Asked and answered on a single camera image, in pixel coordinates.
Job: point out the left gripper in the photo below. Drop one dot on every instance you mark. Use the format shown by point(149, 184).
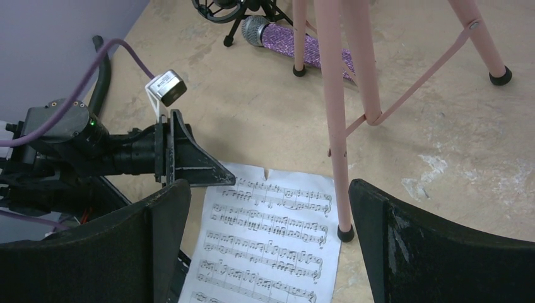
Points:
point(143, 152)

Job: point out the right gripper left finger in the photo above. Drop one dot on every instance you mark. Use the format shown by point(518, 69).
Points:
point(128, 255)

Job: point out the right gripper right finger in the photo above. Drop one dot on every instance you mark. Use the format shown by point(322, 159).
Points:
point(412, 255)

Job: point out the sheet music page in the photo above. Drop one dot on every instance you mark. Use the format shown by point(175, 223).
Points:
point(271, 237)

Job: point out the black microphone tripod stand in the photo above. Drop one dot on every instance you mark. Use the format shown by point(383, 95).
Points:
point(221, 12)

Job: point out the pink music stand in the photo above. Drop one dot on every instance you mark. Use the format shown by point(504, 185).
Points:
point(344, 32)

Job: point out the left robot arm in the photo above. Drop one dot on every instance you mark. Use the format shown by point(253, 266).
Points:
point(66, 170)

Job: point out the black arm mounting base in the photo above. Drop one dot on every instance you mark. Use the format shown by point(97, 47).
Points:
point(179, 275)

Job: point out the purple glitter microphone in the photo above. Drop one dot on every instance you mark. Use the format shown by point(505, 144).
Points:
point(259, 32)

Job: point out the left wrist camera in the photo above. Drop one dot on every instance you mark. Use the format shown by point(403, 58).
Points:
point(163, 90)

